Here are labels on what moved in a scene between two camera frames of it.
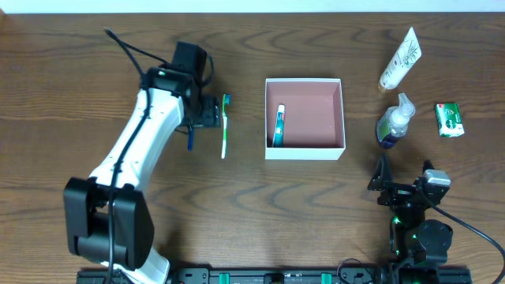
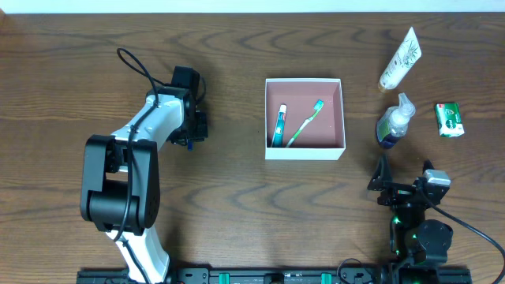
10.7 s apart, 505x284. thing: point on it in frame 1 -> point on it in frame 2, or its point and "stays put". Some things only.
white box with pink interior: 314,121 stays put
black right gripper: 400,189 stays put
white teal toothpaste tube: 278,137 stays put
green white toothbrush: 226,100 -> 317,106
